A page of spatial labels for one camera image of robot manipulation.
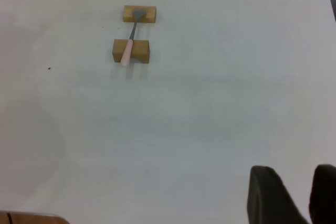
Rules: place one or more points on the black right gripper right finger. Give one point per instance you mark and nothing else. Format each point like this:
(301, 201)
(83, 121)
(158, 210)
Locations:
(325, 197)

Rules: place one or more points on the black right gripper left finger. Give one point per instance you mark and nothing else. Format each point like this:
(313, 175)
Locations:
(270, 200)

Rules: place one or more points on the arched wooden block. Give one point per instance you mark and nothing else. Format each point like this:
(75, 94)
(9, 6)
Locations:
(140, 49)

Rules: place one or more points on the flat rectangular wooden block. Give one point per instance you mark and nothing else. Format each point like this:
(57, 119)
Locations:
(151, 15)

